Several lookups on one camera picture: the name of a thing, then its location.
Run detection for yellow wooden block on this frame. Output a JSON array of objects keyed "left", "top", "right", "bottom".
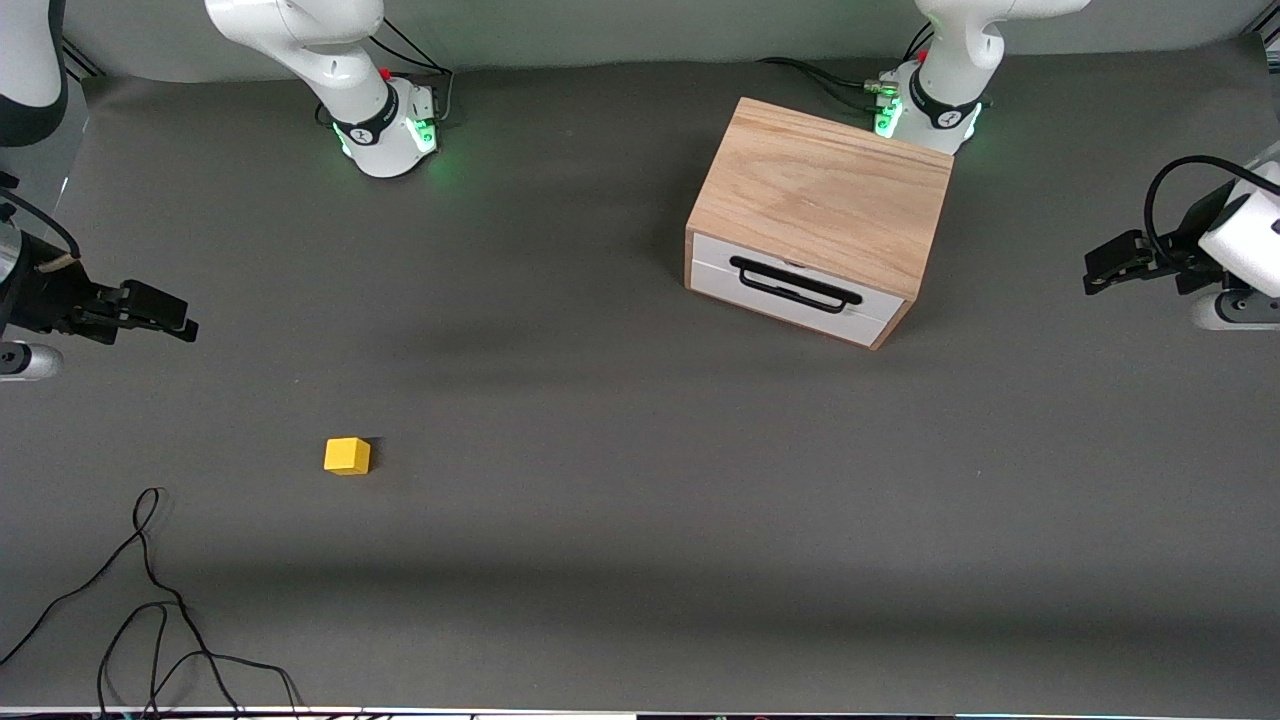
[{"left": 324, "top": 437, "right": 372, "bottom": 476}]

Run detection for white-fronted drawer with black handle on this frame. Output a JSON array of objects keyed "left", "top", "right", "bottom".
[{"left": 690, "top": 232, "right": 906, "bottom": 347}]

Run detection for wooden drawer cabinet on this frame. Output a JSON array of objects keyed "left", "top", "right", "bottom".
[{"left": 684, "top": 97, "right": 955, "bottom": 351}]

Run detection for dark grey table mat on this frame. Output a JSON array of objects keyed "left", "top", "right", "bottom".
[{"left": 0, "top": 35, "right": 1280, "bottom": 716}]

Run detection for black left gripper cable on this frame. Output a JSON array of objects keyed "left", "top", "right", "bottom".
[{"left": 1144, "top": 155, "right": 1280, "bottom": 273}]

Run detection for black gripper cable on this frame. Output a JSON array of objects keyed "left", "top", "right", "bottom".
[
  {"left": 0, "top": 172, "right": 83, "bottom": 273},
  {"left": 1144, "top": 155, "right": 1280, "bottom": 273}
]

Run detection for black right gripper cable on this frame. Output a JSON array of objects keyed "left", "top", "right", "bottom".
[{"left": 0, "top": 172, "right": 83, "bottom": 273}]

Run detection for thin black loose cable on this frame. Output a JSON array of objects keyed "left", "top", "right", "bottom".
[
  {"left": 0, "top": 487, "right": 246, "bottom": 720},
  {"left": 96, "top": 600, "right": 303, "bottom": 720}
]

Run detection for black left arm base cables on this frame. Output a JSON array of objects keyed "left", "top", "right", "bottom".
[{"left": 757, "top": 20, "right": 936, "bottom": 113}]

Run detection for black arm base cables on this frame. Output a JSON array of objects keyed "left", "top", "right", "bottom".
[
  {"left": 757, "top": 20, "right": 936, "bottom": 113},
  {"left": 315, "top": 18, "right": 457, "bottom": 129}
]

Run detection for black right arm base cables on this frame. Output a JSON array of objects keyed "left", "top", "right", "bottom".
[{"left": 315, "top": 18, "right": 457, "bottom": 129}]

